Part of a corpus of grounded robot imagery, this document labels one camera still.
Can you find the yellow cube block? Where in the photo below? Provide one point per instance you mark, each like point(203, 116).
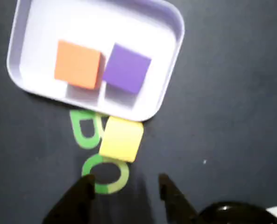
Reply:
point(122, 140)

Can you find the purple cube block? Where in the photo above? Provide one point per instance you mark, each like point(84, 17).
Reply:
point(126, 67)

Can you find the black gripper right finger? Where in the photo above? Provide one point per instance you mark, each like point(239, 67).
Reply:
point(175, 205)

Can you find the dark printed desk mat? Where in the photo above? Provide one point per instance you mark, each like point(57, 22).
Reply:
point(222, 93)

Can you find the orange cube block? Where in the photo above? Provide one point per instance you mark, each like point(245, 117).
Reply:
point(78, 64)

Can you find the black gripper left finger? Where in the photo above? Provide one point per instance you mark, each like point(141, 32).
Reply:
point(75, 205)

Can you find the lavender rounded tray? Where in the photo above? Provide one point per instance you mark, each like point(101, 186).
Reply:
point(47, 28)

